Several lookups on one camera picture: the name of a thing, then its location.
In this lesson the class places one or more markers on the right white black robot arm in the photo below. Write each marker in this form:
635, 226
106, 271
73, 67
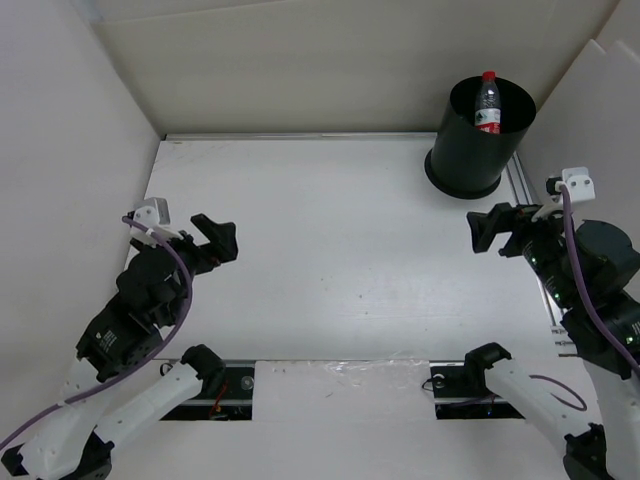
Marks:
584, 270

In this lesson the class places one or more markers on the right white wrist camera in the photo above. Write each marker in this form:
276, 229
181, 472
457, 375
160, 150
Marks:
578, 182

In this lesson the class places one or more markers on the clear bottle red label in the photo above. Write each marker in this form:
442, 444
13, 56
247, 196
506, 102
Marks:
487, 116

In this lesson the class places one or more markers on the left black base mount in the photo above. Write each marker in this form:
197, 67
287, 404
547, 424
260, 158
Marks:
232, 402

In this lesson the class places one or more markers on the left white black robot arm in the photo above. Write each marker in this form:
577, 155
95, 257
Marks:
77, 437

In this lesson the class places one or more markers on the black cylindrical bin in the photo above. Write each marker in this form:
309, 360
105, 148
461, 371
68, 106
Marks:
466, 162

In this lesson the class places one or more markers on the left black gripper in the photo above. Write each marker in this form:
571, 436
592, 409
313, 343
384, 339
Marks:
224, 236

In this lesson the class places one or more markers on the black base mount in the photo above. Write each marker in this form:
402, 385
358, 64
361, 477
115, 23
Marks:
232, 402
456, 397

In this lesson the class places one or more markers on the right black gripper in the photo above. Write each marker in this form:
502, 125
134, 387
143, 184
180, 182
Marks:
485, 225

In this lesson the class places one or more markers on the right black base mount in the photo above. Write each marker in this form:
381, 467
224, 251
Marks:
456, 397

